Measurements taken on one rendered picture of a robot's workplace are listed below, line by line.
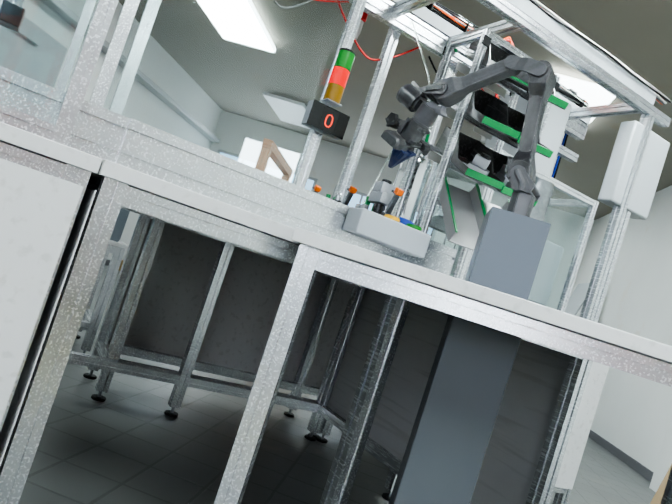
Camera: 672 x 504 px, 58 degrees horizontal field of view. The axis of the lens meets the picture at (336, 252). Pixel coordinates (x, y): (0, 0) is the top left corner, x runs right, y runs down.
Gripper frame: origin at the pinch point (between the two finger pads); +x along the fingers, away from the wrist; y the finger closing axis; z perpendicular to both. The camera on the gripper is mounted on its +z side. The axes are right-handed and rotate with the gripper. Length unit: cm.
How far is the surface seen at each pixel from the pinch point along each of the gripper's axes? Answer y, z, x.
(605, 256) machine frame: -168, -36, 14
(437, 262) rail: 3.7, -30.1, 12.4
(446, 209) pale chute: -15.9, -15.3, 5.9
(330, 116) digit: 10.8, 19.1, 1.1
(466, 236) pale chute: -18.0, -24.6, 8.4
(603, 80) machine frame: -155, 17, -50
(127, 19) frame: 58, 52, 3
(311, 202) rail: 37.5, -8.5, 11.1
